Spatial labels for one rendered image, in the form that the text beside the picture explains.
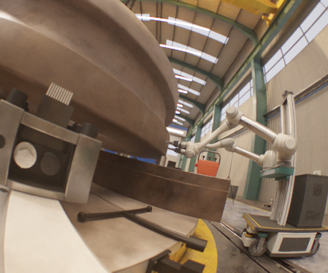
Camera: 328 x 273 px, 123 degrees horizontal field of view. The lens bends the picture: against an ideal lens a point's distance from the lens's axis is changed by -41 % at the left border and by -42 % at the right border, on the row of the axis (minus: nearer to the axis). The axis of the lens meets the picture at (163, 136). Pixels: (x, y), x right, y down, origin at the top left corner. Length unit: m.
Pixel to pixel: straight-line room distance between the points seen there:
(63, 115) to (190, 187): 1.10
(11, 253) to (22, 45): 0.87
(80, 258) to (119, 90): 0.93
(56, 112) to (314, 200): 1.94
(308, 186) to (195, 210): 1.11
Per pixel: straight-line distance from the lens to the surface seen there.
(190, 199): 1.33
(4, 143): 0.47
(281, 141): 1.33
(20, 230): 0.32
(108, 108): 0.96
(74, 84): 0.88
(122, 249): 0.62
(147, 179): 1.42
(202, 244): 0.76
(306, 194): 1.68
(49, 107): 0.54
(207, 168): 1.32
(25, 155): 0.47
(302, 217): 1.70
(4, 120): 0.47
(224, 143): 2.05
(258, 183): 10.52
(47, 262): 0.26
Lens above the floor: 0.64
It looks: 13 degrees up
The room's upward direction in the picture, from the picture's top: 14 degrees clockwise
